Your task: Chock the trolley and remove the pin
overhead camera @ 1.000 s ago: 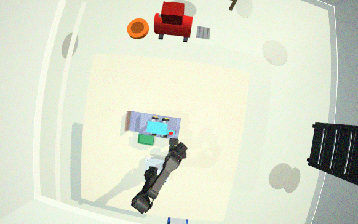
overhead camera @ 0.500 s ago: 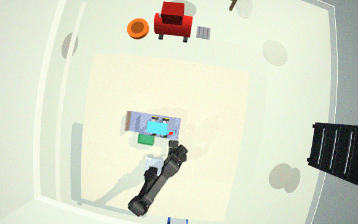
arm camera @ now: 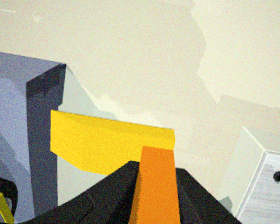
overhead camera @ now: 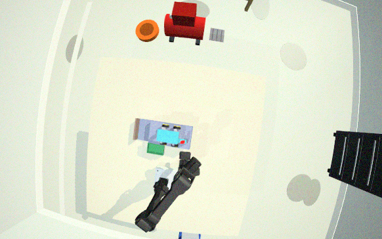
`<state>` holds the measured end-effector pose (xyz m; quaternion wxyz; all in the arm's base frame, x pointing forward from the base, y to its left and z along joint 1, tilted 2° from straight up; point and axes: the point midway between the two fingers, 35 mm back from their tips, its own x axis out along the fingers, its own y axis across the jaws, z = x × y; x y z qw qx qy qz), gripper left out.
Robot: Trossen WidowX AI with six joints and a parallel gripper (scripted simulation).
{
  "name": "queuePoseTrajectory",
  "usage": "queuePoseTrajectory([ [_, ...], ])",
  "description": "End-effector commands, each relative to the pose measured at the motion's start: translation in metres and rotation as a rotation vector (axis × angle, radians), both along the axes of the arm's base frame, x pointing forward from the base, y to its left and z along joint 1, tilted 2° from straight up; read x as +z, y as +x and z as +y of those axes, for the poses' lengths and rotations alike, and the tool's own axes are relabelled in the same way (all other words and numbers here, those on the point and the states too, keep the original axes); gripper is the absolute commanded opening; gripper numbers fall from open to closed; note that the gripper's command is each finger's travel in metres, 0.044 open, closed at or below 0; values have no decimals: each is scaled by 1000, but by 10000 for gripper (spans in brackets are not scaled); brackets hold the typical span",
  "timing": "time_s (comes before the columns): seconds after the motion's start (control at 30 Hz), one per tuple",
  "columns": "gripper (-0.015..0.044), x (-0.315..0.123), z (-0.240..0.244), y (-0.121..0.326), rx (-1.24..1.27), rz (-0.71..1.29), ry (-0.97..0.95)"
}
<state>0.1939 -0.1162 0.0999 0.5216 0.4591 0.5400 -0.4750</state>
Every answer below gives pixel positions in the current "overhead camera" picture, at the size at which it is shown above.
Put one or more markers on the green tray floor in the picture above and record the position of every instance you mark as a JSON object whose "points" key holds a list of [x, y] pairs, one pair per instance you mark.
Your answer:
{"points": [[155, 149]]}

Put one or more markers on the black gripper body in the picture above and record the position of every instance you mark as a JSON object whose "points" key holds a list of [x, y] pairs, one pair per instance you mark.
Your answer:
{"points": [[183, 156]]}

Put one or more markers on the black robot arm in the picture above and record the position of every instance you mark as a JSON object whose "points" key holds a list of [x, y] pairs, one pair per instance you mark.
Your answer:
{"points": [[149, 218]]}

